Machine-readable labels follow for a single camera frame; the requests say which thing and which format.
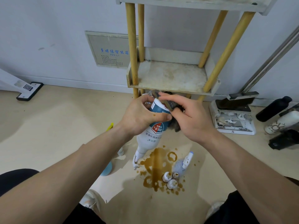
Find person's right hand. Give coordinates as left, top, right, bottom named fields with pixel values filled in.
left=158, top=92, right=219, bottom=145

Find white spray bottle blue label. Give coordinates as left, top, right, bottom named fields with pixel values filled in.
left=132, top=93, right=174, bottom=170

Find person's right shoe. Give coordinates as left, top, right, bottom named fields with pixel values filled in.
left=205, top=201, right=226, bottom=220

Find person's right trouser leg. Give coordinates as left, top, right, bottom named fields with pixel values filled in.
left=204, top=190, right=260, bottom=224

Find person's left forearm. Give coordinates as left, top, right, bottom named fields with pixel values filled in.
left=0, top=124, right=132, bottom=224

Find person's left trouser leg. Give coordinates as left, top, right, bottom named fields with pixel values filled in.
left=0, top=168, right=107, bottom=224

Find person's trouser leg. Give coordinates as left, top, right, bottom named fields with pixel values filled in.
left=0, top=168, right=107, bottom=224
left=204, top=190, right=260, bottom=224

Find white shelf rack wooden poles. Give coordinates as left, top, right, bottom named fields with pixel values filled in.
left=115, top=0, right=279, bottom=102

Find white flat mop head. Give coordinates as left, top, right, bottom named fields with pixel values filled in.
left=0, top=68, right=44, bottom=102

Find person's left shoe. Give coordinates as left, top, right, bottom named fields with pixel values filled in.
left=79, top=189, right=106, bottom=214

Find person's shoe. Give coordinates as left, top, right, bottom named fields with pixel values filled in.
left=79, top=189, right=106, bottom=214
left=205, top=201, right=226, bottom=220

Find small white blue spray bottle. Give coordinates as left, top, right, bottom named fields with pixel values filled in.
left=172, top=151, right=194, bottom=178

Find brown liquid spill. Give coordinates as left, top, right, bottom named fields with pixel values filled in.
left=136, top=145, right=186, bottom=196

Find white dustpan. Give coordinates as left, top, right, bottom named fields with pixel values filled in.
left=209, top=100, right=256, bottom=136

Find person's right forearm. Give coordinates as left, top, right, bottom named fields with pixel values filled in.
left=203, top=133, right=299, bottom=224

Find grey scouring cloth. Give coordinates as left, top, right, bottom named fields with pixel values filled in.
left=152, top=90, right=185, bottom=133

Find white bottle with pattern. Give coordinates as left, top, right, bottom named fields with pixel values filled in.
left=264, top=110, right=299, bottom=135

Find blue round container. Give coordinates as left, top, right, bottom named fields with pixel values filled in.
left=100, top=161, right=113, bottom=177

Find black spray bottle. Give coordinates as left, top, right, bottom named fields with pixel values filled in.
left=268, top=129, right=299, bottom=151

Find person's left hand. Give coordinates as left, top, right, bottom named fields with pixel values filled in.
left=119, top=94, right=173, bottom=138

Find grey wall utility box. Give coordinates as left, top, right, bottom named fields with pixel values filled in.
left=85, top=31, right=139, bottom=68

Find broom with metal handle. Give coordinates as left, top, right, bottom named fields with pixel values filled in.
left=215, top=25, right=299, bottom=110

